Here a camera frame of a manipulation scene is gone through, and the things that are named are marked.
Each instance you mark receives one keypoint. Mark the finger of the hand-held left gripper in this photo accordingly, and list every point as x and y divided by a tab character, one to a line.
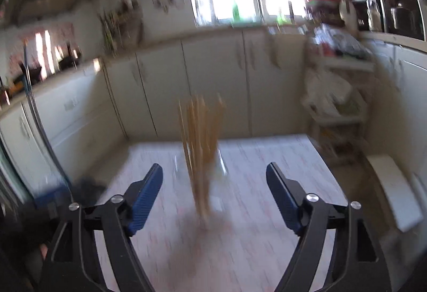
53	194
88	190

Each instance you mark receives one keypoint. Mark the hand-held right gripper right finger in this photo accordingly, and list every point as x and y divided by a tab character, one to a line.
283	198

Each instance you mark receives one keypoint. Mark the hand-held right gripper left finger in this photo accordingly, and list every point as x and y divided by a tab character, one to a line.
146	198

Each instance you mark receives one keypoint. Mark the set of wooden chopsticks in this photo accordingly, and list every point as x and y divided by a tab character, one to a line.
200	152

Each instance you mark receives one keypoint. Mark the clear glass jar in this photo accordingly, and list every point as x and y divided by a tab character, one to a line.
222	162

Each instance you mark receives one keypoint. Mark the cherry print tablecloth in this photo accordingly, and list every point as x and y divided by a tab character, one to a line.
250	228

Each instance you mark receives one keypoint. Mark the cream stove side cabinet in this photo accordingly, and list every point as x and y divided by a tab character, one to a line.
76	118

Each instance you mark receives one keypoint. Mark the white stool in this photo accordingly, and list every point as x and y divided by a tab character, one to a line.
393	188

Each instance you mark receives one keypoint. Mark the green vegetable bag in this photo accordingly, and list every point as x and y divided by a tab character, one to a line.
348	107

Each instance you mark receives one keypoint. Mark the white plastic bag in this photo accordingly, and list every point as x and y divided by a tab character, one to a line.
325	91

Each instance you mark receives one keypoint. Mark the black wok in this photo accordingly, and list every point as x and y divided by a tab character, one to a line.
70	60
33	74

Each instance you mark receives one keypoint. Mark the cream base cabinets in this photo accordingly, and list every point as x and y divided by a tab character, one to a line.
213	78

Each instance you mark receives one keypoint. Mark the white rolling cart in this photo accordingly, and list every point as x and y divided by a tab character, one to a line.
347	63

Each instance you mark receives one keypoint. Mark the clear bag of groceries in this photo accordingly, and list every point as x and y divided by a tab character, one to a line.
337	41

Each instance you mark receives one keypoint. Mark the green cloth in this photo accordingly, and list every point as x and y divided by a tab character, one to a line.
283	19

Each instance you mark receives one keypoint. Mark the green bottle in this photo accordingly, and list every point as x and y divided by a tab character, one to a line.
236	11

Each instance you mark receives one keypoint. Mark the steel range hood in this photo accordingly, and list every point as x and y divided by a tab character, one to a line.
46	1

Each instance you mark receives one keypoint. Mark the white rice cooker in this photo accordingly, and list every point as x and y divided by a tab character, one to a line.
348	16

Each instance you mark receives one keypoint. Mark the black kettle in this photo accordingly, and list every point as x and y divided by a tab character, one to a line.
403	18

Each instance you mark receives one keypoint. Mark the pink wall stickers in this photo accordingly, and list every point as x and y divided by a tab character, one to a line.
60	31

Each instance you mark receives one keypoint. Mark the wall utensil rack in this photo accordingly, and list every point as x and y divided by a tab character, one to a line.
123	25

